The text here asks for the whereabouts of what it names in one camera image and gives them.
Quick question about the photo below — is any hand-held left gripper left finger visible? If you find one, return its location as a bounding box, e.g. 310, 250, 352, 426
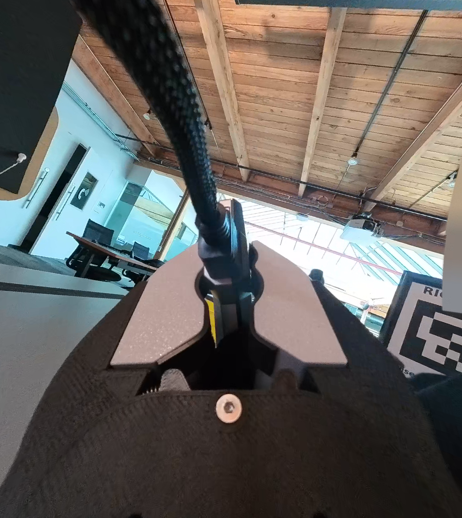
109, 243, 207, 370

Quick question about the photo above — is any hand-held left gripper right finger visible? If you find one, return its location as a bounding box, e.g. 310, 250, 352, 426
250, 240, 349, 388

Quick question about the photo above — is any yellow plastic bin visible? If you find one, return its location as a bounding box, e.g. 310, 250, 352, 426
205, 295, 219, 349

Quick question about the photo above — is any black braided hdmi cable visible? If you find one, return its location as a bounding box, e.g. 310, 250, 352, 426
0, 0, 253, 480

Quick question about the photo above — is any black office chair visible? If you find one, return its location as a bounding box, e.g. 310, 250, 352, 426
66, 219, 120, 282
124, 241, 163, 284

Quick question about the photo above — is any wooden office desk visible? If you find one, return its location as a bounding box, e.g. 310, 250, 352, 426
66, 231, 157, 284

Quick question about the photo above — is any white ceiling projector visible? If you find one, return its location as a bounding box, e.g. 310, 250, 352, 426
341, 214, 383, 245

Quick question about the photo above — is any black white tag sign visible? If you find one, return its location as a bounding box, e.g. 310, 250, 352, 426
381, 270, 462, 379

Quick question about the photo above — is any framed phone icon sign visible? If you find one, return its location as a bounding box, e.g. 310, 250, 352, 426
70, 172, 98, 211

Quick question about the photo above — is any black glass door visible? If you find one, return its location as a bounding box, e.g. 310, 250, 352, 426
20, 142, 90, 255

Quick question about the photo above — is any person's dark printed sweatshirt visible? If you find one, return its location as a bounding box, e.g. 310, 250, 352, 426
411, 362, 462, 518

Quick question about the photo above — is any black panel wooden rim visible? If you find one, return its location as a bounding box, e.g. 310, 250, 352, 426
0, 0, 83, 201

